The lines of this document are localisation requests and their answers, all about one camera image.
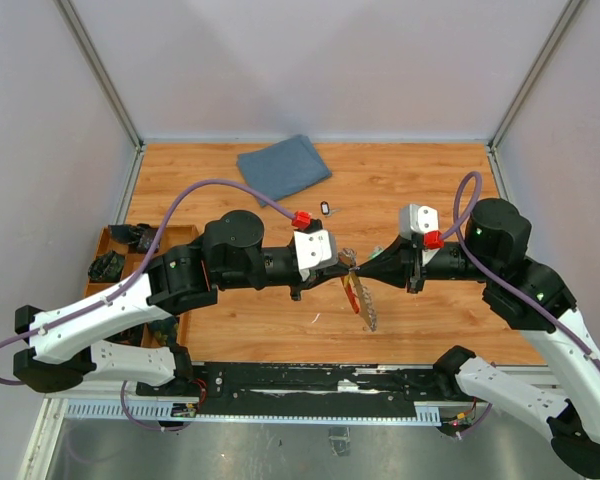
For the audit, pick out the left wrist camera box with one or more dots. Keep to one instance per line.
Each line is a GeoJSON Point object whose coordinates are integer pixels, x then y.
{"type": "Point", "coordinates": [314, 251]}

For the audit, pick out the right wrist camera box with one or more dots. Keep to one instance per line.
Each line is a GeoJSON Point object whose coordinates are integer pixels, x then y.
{"type": "Point", "coordinates": [419, 225]}

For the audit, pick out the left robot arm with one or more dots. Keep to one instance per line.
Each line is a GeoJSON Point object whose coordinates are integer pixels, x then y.
{"type": "Point", "coordinates": [72, 344]}

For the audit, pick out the dark patterned sock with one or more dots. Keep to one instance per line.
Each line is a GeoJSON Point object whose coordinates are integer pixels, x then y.
{"type": "Point", "coordinates": [138, 238]}

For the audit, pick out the green patterned sock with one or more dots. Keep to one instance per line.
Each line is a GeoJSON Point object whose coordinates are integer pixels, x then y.
{"type": "Point", "coordinates": [106, 268]}

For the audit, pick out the folded blue cloth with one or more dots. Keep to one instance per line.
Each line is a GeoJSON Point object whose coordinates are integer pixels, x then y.
{"type": "Point", "coordinates": [284, 168]}

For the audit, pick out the red-handled metal key organizer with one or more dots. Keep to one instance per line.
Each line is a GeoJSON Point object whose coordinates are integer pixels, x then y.
{"type": "Point", "coordinates": [358, 295]}

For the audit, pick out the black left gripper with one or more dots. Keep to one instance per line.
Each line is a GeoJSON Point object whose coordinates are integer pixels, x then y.
{"type": "Point", "coordinates": [327, 274]}

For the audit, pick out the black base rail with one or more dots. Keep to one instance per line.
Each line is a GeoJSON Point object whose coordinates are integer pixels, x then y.
{"type": "Point", "coordinates": [310, 391]}

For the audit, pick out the dark floral sock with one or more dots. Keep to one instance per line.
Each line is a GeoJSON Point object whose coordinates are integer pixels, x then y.
{"type": "Point", "coordinates": [164, 332]}

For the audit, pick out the black tagged key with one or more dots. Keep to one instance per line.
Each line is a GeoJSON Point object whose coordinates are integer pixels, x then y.
{"type": "Point", "coordinates": [327, 210]}

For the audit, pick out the green tagged key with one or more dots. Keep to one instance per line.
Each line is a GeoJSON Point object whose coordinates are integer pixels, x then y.
{"type": "Point", "coordinates": [377, 250]}

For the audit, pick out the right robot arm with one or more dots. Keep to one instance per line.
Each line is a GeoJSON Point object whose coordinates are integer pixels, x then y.
{"type": "Point", "coordinates": [533, 300]}

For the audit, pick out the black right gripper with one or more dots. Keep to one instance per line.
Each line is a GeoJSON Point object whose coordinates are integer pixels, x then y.
{"type": "Point", "coordinates": [397, 263]}

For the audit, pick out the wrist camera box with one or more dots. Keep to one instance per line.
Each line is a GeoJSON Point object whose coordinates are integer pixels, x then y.
{"type": "Point", "coordinates": [419, 225]}
{"type": "Point", "coordinates": [314, 251]}

